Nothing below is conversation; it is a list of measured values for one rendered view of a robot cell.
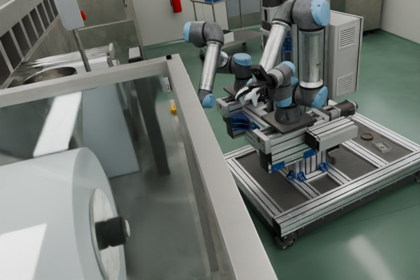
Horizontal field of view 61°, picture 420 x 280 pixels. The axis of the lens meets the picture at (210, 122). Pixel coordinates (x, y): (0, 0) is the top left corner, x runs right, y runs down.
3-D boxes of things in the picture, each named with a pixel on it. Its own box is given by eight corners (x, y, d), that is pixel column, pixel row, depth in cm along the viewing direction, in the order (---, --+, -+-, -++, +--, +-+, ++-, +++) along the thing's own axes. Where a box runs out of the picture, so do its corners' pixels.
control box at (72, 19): (90, 25, 106) (79, -10, 101) (67, 31, 103) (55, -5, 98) (84, 22, 111) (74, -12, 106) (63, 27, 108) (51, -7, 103)
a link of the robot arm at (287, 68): (297, 78, 157) (296, 60, 153) (284, 88, 150) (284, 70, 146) (281, 75, 162) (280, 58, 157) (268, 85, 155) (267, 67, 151)
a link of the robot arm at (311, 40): (302, 98, 193) (302, -6, 166) (329, 104, 184) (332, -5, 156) (292, 108, 185) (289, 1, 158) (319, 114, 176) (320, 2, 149)
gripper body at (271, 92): (264, 105, 140) (280, 92, 147) (260, 85, 136) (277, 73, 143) (249, 104, 145) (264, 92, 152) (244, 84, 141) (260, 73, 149)
